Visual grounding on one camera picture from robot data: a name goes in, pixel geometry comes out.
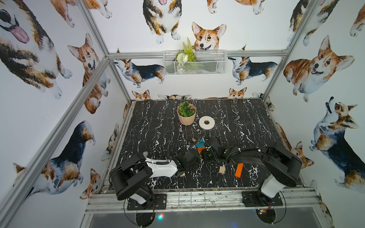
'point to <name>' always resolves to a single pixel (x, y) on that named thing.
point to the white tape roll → (206, 122)
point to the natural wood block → (222, 169)
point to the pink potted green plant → (187, 113)
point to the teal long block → (197, 146)
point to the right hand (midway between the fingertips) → (200, 154)
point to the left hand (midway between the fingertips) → (199, 156)
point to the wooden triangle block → (194, 140)
